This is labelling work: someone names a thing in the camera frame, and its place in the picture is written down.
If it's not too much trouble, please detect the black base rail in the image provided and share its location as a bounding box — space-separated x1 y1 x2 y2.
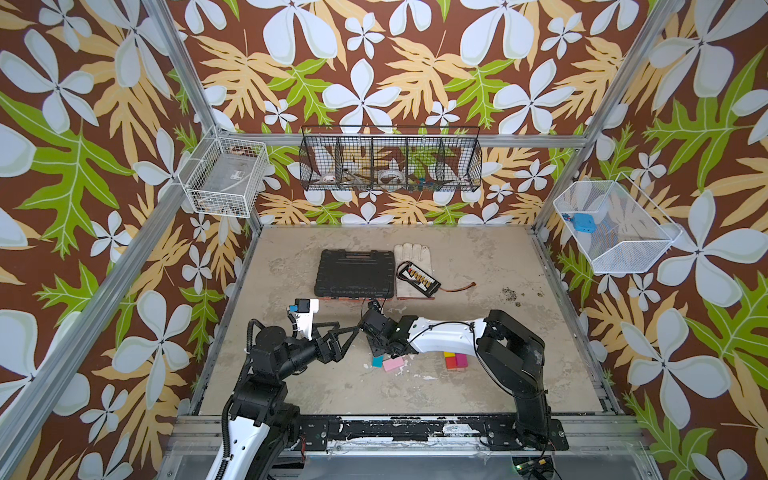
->
299 413 569 452

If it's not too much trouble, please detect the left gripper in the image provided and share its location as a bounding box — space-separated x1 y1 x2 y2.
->
275 318 358 384

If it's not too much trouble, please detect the beige work glove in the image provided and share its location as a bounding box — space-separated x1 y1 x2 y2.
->
394 242 434 300

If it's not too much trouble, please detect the magenta block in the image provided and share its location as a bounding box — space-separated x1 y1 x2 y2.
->
455 353 468 369

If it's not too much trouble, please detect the aluminium frame post left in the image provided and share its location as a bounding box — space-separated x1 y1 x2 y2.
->
142 1 263 236

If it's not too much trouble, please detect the aluminium frame post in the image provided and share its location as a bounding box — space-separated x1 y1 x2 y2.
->
532 0 684 232
142 1 263 236

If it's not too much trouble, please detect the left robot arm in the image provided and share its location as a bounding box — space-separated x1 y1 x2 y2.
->
207 319 359 479

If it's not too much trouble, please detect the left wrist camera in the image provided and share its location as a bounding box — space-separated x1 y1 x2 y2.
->
287 298 319 340

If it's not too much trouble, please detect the white wire basket left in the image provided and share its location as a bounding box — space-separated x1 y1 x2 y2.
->
179 128 271 219

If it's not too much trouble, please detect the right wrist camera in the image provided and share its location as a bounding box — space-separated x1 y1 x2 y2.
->
358 299 389 337

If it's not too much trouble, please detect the black red tool case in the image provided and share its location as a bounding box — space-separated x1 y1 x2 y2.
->
314 249 395 299

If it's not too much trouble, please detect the white wire basket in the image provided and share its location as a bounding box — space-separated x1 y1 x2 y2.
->
179 128 271 219
554 174 683 275

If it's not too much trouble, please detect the black charging board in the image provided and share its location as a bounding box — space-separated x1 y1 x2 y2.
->
396 261 441 298

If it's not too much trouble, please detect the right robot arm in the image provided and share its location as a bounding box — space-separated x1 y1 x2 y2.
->
359 304 569 452

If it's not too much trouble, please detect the white wire basket right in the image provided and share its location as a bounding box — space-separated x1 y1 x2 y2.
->
554 174 683 275

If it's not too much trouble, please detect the aluminium frame post right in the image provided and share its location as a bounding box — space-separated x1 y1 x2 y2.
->
532 0 684 232

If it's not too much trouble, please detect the black wire basket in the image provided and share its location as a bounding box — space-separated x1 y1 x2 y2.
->
298 125 483 192

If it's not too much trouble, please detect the pink block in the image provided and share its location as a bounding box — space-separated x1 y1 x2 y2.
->
382 357 405 372

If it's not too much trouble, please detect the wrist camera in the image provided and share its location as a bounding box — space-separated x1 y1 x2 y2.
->
287 298 319 340
358 299 389 337

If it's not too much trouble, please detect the blue object in basket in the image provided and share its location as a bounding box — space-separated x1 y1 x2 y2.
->
570 213 597 234

